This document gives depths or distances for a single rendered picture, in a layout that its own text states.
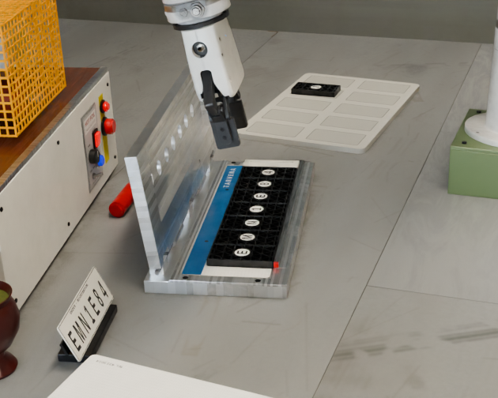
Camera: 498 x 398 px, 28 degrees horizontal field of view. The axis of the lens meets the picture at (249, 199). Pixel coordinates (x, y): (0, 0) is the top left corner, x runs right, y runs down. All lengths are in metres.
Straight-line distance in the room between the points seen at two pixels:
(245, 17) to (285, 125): 2.01
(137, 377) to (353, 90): 1.22
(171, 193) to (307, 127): 0.53
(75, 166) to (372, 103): 0.74
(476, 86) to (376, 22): 1.62
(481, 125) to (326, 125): 0.36
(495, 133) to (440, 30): 2.08
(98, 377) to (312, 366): 0.29
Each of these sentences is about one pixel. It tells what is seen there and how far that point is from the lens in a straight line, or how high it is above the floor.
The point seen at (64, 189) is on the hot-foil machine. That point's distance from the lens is 1.58.
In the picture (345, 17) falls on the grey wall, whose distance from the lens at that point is 3.87.
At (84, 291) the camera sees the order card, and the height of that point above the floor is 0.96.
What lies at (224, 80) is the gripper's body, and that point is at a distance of 1.27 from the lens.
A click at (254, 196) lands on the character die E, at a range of 1.64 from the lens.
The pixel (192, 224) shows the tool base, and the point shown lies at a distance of 1.59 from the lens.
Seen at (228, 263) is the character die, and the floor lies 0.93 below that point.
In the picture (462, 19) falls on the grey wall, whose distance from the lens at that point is 3.78.
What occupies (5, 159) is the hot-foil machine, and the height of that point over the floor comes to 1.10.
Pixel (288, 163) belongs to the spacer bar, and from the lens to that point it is 1.76.
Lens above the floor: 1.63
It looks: 25 degrees down
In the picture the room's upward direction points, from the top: 2 degrees counter-clockwise
